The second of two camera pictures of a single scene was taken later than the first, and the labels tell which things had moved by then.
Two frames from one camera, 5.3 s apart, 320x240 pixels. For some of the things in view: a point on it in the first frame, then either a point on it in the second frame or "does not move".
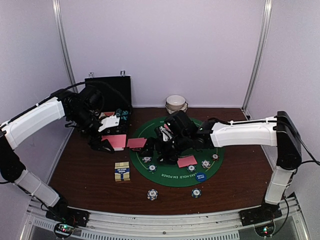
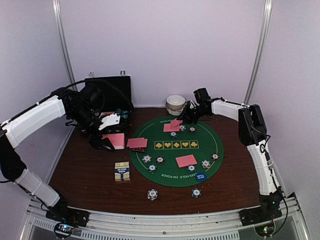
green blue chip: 152,168 does not move
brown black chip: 215,157 does not move
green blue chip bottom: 191,168 does not move
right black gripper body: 170,151 to 193,114
